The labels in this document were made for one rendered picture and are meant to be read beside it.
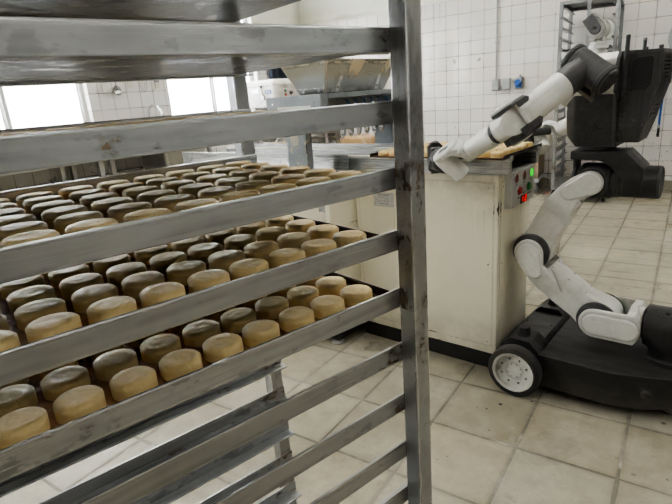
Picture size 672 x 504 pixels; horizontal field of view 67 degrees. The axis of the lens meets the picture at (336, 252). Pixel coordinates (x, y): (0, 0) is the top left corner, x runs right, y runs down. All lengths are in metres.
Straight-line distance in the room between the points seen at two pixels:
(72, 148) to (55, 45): 0.08
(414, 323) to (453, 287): 1.46
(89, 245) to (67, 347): 0.10
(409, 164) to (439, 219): 1.47
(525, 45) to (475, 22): 0.63
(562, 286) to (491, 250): 0.31
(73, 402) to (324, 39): 0.49
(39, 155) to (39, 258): 0.09
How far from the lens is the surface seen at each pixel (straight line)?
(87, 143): 0.52
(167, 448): 1.16
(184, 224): 0.55
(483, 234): 2.09
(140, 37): 0.54
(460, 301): 2.23
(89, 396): 0.62
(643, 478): 1.92
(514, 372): 2.15
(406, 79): 0.69
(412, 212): 0.71
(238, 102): 1.05
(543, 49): 6.24
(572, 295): 2.18
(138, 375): 0.64
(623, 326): 2.12
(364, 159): 2.33
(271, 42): 0.60
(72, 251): 0.52
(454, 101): 6.53
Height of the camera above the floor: 1.17
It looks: 17 degrees down
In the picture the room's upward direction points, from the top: 4 degrees counter-clockwise
